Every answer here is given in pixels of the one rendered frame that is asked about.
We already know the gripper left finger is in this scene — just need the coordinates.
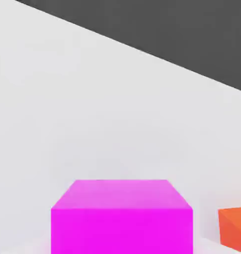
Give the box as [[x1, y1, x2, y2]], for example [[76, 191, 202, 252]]
[[4, 245, 52, 254]]

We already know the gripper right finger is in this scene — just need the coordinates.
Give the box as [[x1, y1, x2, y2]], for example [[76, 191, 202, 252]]
[[193, 237, 241, 254]]

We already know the small magenta cube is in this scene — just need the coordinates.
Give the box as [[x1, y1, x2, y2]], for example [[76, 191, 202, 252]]
[[51, 179, 194, 254]]

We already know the large orange box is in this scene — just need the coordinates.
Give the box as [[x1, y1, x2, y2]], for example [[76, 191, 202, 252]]
[[218, 206, 241, 254]]

